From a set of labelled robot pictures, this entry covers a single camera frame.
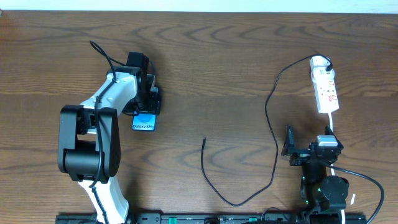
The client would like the blue Galaxy smartphone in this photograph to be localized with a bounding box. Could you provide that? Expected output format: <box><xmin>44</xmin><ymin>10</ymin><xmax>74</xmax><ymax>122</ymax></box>
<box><xmin>132</xmin><ymin>113</ymin><xmax>157</xmax><ymax>131</ymax></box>

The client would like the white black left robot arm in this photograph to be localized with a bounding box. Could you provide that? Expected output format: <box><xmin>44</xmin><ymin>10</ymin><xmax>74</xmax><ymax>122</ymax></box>
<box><xmin>58</xmin><ymin>52</ymin><xmax>161</xmax><ymax>223</ymax></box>

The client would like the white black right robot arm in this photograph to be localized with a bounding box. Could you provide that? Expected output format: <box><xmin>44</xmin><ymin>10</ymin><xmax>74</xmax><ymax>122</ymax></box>
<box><xmin>281</xmin><ymin>125</ymin><xmax>349</xmax><ymax>223</ymax></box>

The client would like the white power strip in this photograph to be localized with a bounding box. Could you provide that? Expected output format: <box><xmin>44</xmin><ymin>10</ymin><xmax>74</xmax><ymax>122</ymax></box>
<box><xmin>310</xmin><ymin>55</ymin><xmax>339</xmax><ymax>114</ymax></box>

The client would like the black USB charging cable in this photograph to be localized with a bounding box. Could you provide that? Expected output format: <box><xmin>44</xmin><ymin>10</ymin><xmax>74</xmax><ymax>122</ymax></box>
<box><xmin>200</xmin><ymin>53</ymin><xmax>334</xmax><ymax>207</ymax></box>

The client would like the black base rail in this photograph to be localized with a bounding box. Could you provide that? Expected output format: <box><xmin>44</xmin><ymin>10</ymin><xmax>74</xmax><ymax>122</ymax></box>
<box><xmin>55</xmin><ymin>212</ymin><xmax>367</xmax><ymax>224</ymax></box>

